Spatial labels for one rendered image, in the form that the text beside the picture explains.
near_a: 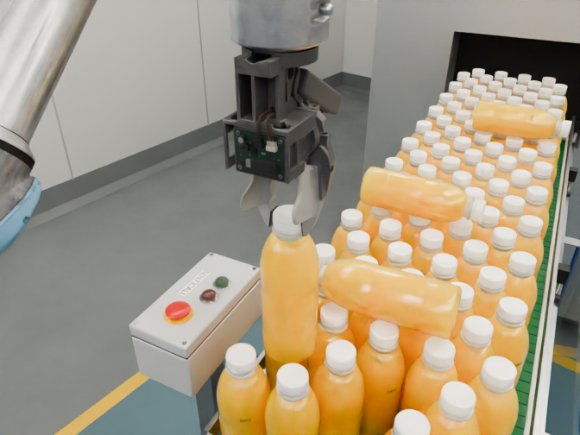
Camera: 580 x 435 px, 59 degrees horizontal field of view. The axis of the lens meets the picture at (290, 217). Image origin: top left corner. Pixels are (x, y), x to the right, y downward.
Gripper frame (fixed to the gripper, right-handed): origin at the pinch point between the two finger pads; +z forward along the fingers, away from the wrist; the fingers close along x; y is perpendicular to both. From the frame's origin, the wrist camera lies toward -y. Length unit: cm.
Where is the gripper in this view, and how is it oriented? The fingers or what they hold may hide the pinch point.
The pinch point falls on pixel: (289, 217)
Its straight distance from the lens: 59.0
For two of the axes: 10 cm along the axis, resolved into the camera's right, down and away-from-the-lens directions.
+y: -4.6, 4.7, -7.6
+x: 8.9, 2.4, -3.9
